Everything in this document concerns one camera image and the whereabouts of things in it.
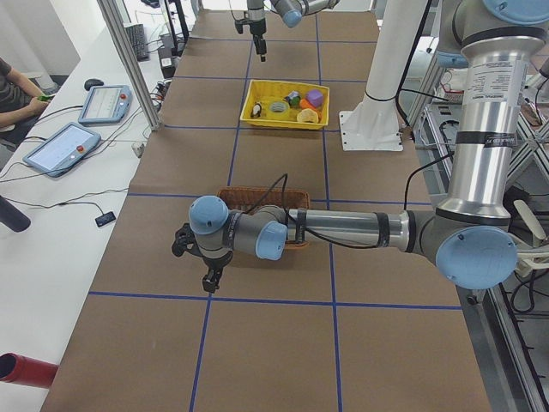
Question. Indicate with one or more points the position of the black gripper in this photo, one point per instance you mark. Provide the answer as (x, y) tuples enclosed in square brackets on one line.
[(257, 27), (215, 263)]

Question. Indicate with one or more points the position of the yellow tape roll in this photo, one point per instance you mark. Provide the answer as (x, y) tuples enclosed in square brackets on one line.
[(278, 107)]

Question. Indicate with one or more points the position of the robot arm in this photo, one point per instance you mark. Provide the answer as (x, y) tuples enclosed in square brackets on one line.
[(466, 236), (291, 13)]

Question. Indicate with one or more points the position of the yellow plastic basket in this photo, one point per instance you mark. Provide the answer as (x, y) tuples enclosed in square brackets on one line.
[(267, 91)]

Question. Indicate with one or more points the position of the brown wicker basket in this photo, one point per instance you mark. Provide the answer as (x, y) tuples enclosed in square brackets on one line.
[(268, 201)]

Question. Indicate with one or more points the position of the toy panda figure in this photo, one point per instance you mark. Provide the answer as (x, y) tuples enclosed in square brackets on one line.
[(256, 110)]

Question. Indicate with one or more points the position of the orange toy carrot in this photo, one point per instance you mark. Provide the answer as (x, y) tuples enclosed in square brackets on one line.
[(304, 103)]

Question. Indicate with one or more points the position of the purple foam cube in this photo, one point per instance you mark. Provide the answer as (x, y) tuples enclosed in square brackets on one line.
[(315, 97)]

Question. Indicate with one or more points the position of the beige toy croissant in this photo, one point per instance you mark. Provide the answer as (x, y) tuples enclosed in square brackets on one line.
[(308, 115)]

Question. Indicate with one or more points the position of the small black dongle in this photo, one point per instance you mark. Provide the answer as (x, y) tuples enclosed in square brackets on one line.
[(105, 219)]

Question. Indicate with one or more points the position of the black keyboard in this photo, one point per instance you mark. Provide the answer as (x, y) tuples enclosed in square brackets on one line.
[(138, 42)]

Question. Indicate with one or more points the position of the far teach pendant tablet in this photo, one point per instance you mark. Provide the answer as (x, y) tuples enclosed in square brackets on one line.
[(105, 105)]

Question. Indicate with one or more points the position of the teach pendant tablet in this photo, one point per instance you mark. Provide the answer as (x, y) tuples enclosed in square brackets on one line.
[(105, 105), (63, 150)]

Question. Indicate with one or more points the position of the black computer mouse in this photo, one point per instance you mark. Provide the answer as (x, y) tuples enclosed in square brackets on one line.
[(92, 82)]

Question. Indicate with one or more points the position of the near teach pendant tablet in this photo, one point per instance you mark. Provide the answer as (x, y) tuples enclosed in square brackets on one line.
[(63, 150)]

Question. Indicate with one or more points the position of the red cylinder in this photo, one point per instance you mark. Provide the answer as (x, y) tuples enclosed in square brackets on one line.
[(21, 370)]

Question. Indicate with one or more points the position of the seated person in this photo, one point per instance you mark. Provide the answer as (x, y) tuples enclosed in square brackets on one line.
[(22, 102)]

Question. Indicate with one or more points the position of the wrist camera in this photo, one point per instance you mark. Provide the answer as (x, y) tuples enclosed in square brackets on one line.
[(185, 242), (240, 23)]

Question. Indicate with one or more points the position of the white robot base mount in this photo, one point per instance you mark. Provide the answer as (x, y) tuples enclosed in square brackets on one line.
[(373, 124)]

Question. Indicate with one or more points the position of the aluminium frame post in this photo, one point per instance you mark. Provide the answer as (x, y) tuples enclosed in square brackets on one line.
[(115, 25)]

